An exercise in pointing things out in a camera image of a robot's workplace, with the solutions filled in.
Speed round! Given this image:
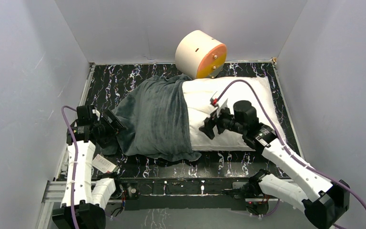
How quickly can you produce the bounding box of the grey plush pillowcase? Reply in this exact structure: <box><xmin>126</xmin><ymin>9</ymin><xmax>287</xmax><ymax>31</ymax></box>
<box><xmin>100</xmin><ymin>74</ymin><xmax>202</xmax><ymax>162</ymax></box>

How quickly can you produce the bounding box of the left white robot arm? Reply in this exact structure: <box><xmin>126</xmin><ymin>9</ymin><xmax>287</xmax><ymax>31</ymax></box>
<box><xmin>52</xmin><ymin>105</ymin><xmax>127</xmax><ymax>229</ymax></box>

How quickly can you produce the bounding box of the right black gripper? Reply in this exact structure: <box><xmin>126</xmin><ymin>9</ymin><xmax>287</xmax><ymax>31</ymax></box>
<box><xmin>198</xmin><ymin>104</ymin><xmax>246</xmax><ymax>140</ymax></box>

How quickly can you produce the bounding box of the aluminium front frame rail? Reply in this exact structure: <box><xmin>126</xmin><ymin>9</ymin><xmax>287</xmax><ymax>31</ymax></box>
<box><xmin>41</xmin><ymin>179</ymin><xmax>328</xmax><ymax>205</ymax></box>

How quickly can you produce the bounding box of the aluminium left frame rail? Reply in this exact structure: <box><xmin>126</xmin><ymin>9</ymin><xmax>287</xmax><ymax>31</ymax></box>
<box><xmin>44</xmin><ymin>63</ymin><xmax>96</xmax><ymax>190</ymax></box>

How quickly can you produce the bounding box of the white labelled power box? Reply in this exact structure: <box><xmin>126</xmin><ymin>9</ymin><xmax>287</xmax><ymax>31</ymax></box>
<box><xmin>92</xmin><ymin>154</ymin><xmax>116</xmax><ymax>173</ymax></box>

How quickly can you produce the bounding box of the white orange cylindrical drum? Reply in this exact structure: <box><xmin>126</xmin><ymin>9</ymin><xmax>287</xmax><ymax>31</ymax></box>
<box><xmin>175</xmin><ymin>30</ymin><xmax>227</xmax><ymax>79</ymax></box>

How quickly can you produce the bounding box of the white pillow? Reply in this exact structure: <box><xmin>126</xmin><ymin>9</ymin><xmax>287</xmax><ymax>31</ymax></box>
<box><xmin>182</xmin><ymin>76</ymin><xmax>287</xmax><ymax>152</ymax></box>

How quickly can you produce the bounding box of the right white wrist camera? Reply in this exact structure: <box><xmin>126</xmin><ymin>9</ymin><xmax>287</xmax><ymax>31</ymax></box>
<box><xmin>210</xmin><ymin>91</ymin><xmax>228</xmax><ymax>117</ymax></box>

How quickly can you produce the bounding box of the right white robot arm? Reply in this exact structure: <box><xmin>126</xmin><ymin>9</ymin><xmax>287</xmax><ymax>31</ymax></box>
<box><xmin>199</xmin><ymin>99</ymin><xmax>350</xmax><ymax>229</ymax></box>

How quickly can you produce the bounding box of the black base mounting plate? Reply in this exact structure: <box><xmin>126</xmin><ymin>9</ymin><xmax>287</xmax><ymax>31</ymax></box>
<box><xmin>120</xmin><ymin>177</ymin><xmax>269</xmax><ymax>212</ymax></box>

